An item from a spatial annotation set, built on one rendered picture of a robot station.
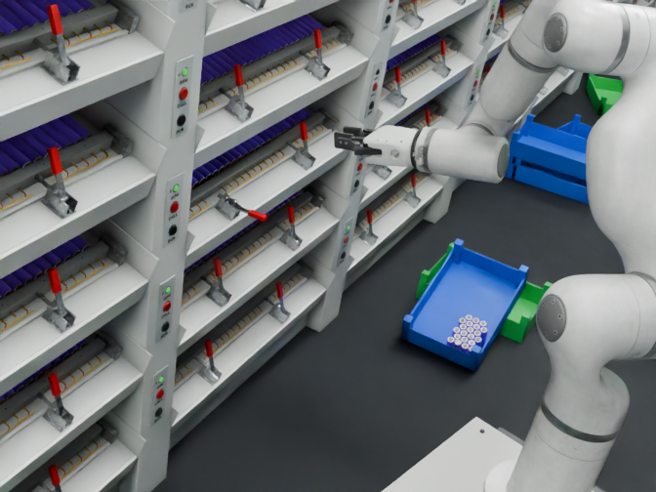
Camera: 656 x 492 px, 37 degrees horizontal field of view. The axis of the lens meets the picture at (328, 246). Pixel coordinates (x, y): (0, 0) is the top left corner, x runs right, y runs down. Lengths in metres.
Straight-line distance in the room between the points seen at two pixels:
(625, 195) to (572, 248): 1.63
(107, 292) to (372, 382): 0.90
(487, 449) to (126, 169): 0.75
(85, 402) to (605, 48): 0.96
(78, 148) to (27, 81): 0.21
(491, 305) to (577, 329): 1.17
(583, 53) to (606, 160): 0.15
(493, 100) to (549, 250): 1.34
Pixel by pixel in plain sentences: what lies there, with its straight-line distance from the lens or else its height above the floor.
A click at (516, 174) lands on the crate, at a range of 3.30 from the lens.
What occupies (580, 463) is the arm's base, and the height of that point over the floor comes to 0.47.
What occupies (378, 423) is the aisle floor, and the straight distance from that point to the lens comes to 2.16.
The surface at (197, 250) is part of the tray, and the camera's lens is 1.67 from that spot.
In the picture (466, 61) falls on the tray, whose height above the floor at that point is 0.52.
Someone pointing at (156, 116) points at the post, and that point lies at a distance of 1.44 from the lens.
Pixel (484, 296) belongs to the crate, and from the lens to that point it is 2.50.
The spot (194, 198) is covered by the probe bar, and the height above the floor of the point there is 0.56.
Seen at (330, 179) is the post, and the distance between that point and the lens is 2.17.
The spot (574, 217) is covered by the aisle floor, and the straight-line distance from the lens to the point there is 3.18.
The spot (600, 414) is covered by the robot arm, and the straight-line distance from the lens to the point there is 1.44.
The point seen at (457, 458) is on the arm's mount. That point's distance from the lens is 1.64.
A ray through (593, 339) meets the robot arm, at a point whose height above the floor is 0.70.
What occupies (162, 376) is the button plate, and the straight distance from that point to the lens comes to 1.75.
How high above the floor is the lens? 1.42
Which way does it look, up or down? 32 degrees down
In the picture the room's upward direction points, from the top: 10 degrees clockwise
